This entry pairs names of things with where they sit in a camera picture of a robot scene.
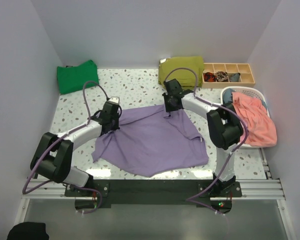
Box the aluminium rail frame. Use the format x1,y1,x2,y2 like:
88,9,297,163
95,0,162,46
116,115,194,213
13,147,297,240

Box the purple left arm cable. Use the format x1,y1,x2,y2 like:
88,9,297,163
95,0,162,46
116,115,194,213
22,80,116,215

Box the dark grey cloth roll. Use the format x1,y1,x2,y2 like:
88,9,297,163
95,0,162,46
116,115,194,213
228,72,241,83

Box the folded olive green t-shirt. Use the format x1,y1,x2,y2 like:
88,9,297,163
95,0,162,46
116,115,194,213
158,56,205,90

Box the purple t-shirt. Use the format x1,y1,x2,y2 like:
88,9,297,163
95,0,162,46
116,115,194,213
92,105,209,177

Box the wooden compartment box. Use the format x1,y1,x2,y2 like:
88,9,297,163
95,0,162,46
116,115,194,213
202,62,256,89

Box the patterned brown cloth roll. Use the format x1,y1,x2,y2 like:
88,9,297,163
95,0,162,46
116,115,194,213
215,71,229,82

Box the orange black cloth roll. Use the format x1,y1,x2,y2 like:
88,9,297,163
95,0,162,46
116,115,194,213
203,72,216,83

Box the white laundry basket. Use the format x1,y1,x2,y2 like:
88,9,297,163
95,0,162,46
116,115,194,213
220,86,272,151

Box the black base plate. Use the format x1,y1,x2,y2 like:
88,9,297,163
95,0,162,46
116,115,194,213
64,179,243,213

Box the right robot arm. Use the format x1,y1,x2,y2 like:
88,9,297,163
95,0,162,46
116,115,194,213
163,79,244,197

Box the pink t-shirt in basket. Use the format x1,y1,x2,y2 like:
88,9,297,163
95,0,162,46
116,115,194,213
231,91,278,149

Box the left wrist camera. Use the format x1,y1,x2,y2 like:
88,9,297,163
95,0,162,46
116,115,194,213
108,96,120,105

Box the black cloth at corner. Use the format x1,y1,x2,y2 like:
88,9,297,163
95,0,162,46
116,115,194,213
7,222,50,240

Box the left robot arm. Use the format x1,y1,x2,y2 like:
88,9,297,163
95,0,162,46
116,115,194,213
30,97,121,196

